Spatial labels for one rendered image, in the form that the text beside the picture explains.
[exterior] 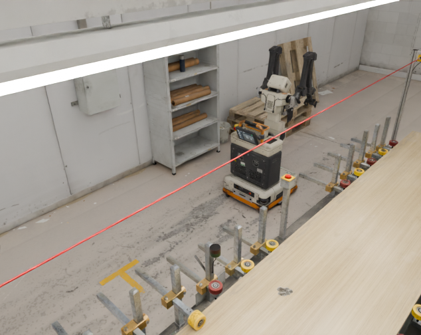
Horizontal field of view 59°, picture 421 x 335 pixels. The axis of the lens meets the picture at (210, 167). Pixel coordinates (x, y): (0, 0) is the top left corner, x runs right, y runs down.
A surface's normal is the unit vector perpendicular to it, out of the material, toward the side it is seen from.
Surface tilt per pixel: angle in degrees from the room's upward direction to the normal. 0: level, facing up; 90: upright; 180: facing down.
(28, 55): 61
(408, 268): 0
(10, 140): 90
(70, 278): 0
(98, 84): 90
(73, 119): 90
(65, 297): 0
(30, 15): 90
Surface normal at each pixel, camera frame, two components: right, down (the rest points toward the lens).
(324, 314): -0.02, -0.87
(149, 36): 0.62, -0.14
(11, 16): 0.72, 0.33
